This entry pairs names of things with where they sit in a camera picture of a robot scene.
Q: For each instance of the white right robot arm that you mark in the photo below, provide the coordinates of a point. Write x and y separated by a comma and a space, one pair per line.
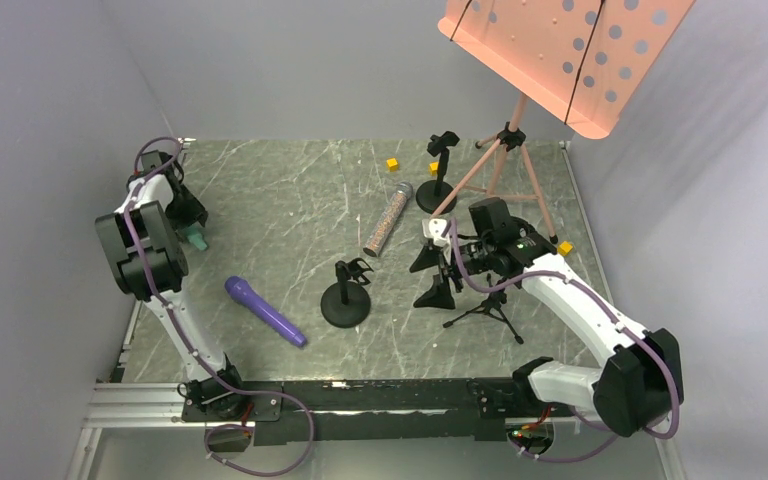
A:
637, 383

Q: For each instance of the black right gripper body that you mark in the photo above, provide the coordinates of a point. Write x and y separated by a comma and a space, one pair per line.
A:
449, 268

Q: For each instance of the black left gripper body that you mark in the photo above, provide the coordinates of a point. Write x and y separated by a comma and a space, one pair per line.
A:
185, 208

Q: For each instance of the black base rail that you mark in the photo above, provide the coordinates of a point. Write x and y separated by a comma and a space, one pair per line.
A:
478, 408

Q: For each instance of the purple microphone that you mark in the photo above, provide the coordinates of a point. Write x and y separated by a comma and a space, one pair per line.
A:
242, 293

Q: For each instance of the black round-base holder stand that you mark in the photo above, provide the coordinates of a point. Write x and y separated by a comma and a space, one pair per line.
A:
431, 194

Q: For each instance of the yellow cube right side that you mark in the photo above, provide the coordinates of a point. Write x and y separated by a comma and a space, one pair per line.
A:
565, 248

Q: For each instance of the teal green microphone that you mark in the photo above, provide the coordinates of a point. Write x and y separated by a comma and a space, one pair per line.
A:
194, 236

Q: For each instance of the silver glitter microphone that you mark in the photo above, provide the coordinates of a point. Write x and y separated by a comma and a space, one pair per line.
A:
397, 202

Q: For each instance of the pink music stand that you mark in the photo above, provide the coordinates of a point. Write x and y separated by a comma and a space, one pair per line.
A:
581, 61

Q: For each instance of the black round-base clip stand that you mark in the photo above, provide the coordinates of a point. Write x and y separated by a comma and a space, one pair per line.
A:
346, 303

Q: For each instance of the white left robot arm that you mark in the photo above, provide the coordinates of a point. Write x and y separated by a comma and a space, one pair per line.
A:
141, 242

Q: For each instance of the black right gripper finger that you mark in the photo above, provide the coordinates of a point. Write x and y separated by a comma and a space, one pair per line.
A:
430, 256
439, 295

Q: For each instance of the black tripod shock-mount stand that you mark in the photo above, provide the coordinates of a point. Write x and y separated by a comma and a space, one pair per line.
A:
490, 305

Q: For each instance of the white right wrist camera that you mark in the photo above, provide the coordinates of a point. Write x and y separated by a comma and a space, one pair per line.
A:
436, 230

